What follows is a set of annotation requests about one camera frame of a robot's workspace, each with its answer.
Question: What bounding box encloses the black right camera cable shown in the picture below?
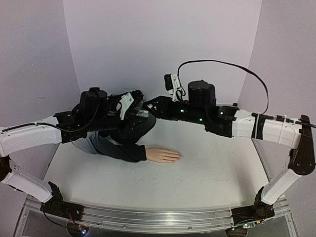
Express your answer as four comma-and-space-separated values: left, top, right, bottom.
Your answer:
177, 60, 270, 114

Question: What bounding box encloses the mannequin hand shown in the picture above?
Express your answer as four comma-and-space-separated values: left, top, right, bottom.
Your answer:
145, 147, 182, 163

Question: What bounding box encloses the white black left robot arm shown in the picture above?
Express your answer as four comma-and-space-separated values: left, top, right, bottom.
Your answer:
0, 87, 145, 221

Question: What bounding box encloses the dark jacket with grey lining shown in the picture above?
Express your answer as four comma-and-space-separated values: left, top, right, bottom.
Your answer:
72, 115, 161, 163

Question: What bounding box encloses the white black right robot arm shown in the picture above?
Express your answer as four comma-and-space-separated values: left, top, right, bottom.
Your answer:
143, 80, 316, 227

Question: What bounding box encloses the aluminium table edge strip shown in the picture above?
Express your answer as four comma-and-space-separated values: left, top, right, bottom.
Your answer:
149, 102, 238, 107

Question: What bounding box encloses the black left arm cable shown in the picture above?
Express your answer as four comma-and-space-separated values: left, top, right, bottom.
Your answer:
0, 98, 104, 134

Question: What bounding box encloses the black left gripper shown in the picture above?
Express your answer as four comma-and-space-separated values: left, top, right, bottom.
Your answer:
87, 110, 148, 139

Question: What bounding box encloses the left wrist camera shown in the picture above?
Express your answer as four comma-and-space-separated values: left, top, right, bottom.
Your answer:
119, 92, 139, 120

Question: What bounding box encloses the aluminium front rail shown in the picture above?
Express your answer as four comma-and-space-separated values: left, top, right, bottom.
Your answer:
26, 197, 291, 234

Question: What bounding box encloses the clear nail polish bottle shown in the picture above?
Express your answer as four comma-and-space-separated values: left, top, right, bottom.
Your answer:
136, 110, 149, 119

